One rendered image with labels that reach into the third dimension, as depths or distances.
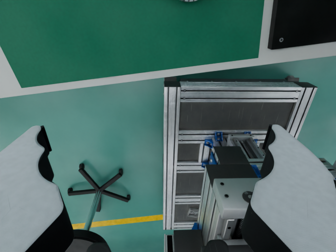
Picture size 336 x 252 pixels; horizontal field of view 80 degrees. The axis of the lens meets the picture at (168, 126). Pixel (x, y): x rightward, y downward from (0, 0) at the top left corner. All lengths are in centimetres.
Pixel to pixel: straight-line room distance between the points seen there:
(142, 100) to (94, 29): 90
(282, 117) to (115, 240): 200
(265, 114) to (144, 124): 79
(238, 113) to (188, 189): 68
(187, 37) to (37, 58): 36
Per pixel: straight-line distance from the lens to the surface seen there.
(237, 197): 50
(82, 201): 210
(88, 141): 162
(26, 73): 63
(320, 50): 66
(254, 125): 135
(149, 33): 52
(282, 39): 57
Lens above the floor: 126
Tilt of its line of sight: 60 degrees down
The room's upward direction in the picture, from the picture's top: 176 degrees clockwise
